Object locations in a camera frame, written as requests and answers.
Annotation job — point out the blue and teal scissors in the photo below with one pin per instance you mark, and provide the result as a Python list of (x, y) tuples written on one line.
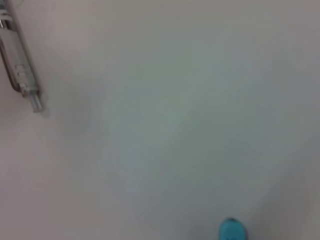
[(232, 230)]

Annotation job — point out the silver ballpoint pen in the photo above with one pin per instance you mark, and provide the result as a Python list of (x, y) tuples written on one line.
[(17, 57)]

